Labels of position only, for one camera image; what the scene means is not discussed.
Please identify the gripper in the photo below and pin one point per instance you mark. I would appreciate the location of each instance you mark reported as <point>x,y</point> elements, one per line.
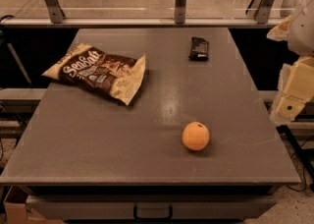
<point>302,31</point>

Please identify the brown sea salt chip bag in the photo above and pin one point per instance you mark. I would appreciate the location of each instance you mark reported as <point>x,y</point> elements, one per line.
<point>90,68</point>

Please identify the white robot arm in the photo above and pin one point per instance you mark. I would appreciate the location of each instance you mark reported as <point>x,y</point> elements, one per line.
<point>301,28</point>

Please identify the black candy bar wrapper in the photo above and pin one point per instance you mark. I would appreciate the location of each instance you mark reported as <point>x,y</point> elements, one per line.
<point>199,50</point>

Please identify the black stand leg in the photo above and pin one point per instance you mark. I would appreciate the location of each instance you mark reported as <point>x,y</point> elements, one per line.
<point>305,155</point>

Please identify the orange ball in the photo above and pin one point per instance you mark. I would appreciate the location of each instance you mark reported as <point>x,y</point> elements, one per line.
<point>195,136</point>

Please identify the cardboard box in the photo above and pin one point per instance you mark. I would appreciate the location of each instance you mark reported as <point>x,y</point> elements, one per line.
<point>17,212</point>

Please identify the right metal bracket post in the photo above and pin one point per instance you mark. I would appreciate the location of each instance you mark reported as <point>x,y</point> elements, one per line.
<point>263,11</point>

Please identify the grey drawer with handle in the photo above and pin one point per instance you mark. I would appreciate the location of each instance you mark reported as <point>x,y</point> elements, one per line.
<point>151,208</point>

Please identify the metal rail beam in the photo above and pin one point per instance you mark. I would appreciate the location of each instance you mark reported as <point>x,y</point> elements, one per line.
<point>136,23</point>

